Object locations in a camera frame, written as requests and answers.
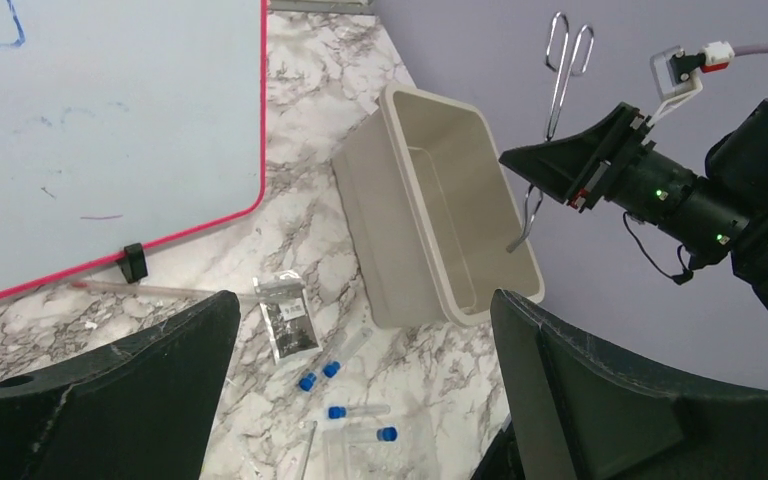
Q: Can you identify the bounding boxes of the glass thermometer rod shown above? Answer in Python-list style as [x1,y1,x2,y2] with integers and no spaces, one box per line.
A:
[69,279,259,305]

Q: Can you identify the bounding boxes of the small bag black granules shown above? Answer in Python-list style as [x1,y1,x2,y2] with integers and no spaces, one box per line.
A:
[252,270,321,365]

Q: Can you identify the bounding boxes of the clear plastic bag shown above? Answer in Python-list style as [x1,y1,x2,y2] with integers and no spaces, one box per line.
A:
[305,416,441,479]

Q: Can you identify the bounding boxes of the beige plastic bin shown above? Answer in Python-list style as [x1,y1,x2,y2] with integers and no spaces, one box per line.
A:
[332,83,546,329]

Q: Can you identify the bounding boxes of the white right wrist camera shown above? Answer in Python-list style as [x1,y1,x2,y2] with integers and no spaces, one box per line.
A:
[647,42,735,127]

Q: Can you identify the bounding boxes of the metal crucible tongs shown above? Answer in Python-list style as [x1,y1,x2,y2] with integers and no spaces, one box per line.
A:
[506,11,595,253]

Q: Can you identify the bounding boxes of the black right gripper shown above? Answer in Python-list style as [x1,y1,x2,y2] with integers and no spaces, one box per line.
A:
[499,100,768,311]

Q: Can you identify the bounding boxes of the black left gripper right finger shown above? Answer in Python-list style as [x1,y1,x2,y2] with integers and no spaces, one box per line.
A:
[490,290,768,479]

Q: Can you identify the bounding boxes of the blue capped test tube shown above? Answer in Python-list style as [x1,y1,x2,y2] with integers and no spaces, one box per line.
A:
[297,330,347,392]
[327,425,399,445]
[327,404,391,420]
[322,327,373,378]

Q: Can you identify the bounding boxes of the pink framed whiteboard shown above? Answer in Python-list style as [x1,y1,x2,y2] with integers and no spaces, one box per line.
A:
[0,1,267,300]

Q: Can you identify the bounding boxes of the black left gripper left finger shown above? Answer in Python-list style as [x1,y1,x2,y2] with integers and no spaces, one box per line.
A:
[0,291,241,479]

